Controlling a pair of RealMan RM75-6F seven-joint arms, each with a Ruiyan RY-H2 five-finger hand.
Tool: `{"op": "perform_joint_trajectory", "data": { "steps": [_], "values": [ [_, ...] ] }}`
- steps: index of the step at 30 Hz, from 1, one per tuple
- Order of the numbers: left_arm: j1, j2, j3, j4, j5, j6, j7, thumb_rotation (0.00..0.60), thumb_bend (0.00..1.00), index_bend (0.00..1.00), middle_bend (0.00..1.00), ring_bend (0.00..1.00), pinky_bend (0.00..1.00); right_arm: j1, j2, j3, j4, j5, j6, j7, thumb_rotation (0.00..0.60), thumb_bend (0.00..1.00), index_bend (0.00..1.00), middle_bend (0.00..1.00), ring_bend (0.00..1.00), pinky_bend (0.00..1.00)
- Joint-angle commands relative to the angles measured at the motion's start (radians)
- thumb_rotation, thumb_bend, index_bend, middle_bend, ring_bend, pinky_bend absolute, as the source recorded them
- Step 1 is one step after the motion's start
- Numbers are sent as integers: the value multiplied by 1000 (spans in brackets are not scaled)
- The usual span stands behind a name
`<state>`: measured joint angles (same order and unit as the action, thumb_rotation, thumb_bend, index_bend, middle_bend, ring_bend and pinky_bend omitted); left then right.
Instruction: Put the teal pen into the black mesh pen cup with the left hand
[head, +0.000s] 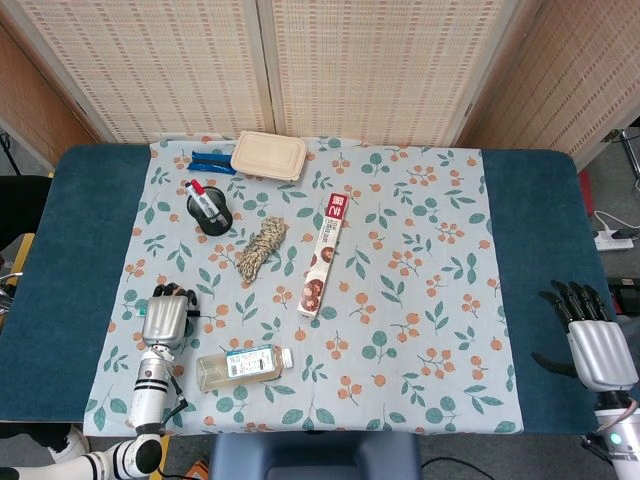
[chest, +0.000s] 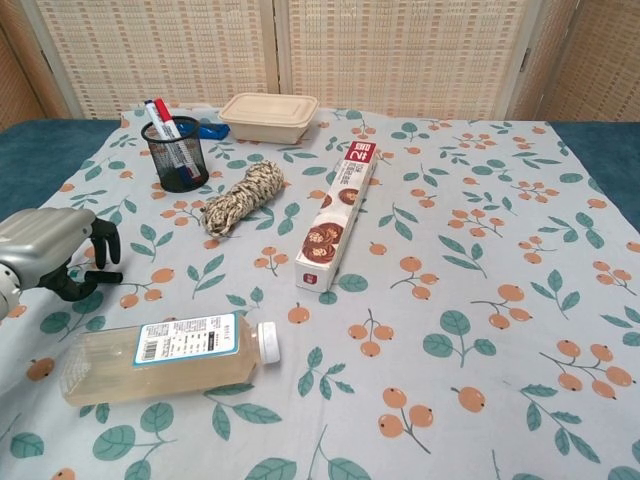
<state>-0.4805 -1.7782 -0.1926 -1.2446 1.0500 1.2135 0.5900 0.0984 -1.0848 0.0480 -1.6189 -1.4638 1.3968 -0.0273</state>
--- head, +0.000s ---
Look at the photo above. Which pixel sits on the blue plastic wrapper pack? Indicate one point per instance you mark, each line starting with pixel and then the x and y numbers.
pixel 210 162

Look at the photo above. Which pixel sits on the clear plastic drink bottle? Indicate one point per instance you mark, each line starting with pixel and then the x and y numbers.
pixel 240 367

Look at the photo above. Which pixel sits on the long white red foil box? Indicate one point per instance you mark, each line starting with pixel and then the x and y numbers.
pixel 325 250

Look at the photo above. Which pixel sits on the black mesh pen holder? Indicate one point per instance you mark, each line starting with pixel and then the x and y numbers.
pixel 215 222

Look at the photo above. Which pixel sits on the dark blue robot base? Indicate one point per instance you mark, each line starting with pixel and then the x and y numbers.
pixel 315 457

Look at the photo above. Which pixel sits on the black tripod leg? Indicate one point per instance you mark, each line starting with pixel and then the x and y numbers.
pixel 10 155

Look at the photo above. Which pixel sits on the teal velvet table cover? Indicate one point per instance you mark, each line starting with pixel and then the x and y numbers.
pixel 85 225

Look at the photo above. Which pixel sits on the floral print tablecloth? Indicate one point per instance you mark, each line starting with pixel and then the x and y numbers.
pixel 400 250

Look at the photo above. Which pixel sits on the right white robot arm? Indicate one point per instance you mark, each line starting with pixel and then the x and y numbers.
pixel 622 440

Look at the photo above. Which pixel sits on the black red device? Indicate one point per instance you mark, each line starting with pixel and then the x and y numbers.
pixel 625 295

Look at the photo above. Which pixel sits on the red cap marker pen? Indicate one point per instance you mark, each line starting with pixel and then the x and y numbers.
pixel 205 197

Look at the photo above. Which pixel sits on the beige lidded food container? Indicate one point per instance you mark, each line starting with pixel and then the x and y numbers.
pixel 270 155

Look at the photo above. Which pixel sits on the white shoe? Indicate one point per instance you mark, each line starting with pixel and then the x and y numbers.
pixel 72 447

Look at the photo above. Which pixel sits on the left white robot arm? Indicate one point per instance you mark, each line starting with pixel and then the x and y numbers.
pixel 145 400

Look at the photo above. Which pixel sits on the metal stand frame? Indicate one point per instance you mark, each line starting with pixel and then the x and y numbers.
pixel 625 150

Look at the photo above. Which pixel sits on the orange box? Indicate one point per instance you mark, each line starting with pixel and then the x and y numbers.
pixel 198 471

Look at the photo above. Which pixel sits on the white power strip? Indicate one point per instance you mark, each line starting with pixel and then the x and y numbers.
pixel 614 242

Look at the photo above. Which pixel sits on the woven folding screen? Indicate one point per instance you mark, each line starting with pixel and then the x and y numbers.
pixel 350 65

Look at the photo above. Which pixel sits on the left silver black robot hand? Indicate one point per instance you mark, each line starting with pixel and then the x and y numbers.
pixel 162 320

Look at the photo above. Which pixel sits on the red flat object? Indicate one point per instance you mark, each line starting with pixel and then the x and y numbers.
pixel 586 192

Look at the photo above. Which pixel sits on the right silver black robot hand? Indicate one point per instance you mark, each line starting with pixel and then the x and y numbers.
pixel 602 352

